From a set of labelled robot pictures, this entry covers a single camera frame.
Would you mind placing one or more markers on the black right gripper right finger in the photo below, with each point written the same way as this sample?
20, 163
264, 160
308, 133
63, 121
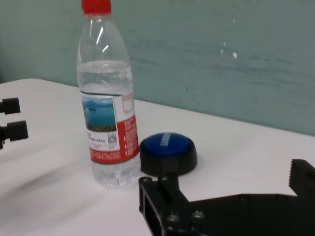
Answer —
302, 179

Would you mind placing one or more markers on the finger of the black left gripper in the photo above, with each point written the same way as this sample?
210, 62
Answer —
16, 130
11, 106

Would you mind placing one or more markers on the clear red-capped water bottle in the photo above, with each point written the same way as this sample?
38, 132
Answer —
103, 73

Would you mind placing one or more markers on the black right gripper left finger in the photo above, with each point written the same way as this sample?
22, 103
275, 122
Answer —
169, 191

